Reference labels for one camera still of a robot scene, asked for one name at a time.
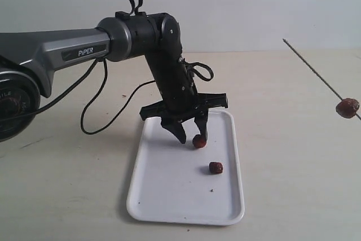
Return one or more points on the thin metal skewer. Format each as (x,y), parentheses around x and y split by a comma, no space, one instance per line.
(317,74)

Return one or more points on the white rectangular plastic tray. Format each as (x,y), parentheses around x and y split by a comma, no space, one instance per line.
(171,181)

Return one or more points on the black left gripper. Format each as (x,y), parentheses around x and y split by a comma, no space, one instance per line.
(180,99)

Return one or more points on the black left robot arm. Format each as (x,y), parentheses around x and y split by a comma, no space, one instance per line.
(29,61)

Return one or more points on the red date piece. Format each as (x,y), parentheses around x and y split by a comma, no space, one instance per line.
(347,108)
(199,141)
(215,167)

